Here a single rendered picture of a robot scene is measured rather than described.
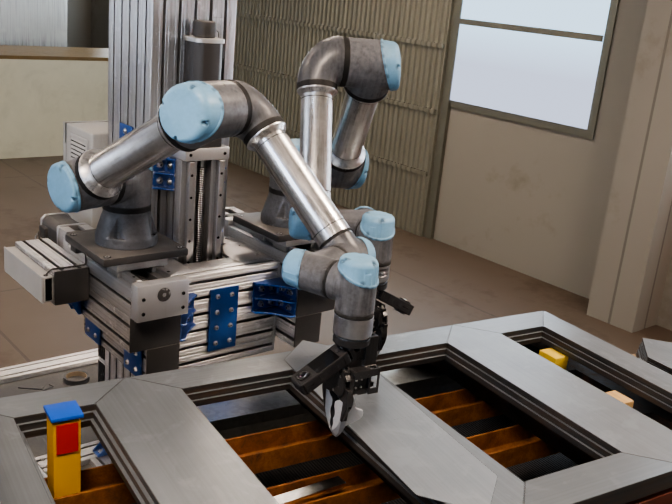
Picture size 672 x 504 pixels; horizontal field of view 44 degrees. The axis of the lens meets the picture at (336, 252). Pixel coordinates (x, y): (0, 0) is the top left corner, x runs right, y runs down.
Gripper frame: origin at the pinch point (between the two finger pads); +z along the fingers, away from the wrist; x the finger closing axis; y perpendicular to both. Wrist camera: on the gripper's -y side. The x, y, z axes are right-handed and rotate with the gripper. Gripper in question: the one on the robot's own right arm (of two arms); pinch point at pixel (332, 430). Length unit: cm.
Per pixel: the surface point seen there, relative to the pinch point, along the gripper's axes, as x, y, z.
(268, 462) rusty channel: 18.0, -3.7, 16.6
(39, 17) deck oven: 751, 113, -27
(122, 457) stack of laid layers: 9.3, -38.7, 2.2
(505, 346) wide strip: 21, 64, 1
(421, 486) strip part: -21.8, 5.5, 0.8
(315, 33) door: 487, 270, -45
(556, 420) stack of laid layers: -11, 50, 2
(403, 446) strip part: -9.3, 10.5, 0.8
